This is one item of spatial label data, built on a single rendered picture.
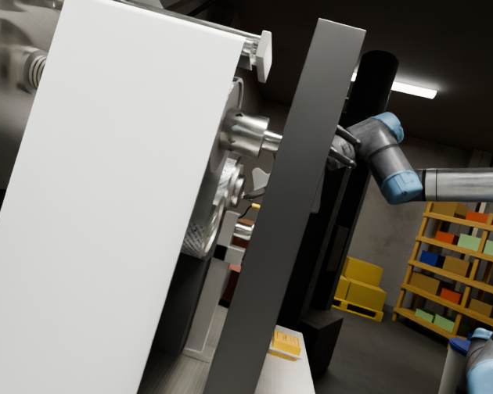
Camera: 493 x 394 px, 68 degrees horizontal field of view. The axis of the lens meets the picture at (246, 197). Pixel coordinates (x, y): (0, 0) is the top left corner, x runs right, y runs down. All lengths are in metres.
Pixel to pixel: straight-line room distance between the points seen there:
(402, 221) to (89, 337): 6.81
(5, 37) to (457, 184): 0.85
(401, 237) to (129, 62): 6.82
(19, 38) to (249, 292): 0.49
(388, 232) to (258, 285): 6.76
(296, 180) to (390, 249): 6.79
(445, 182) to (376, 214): 6.19
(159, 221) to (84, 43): 0.25
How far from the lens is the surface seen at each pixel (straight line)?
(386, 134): 0.83
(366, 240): 7.08
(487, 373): 0.75
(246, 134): 0.53
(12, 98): 0.68
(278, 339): 0.99
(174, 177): 0.47
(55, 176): 0.53
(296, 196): 0.37
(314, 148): 0.38
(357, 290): 6.03
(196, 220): 0.63
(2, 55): 0.65
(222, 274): 0.77
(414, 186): 0.79
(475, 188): 0.91
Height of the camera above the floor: 1.25
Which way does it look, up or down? level
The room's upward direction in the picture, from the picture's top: 17 degrees clockwise
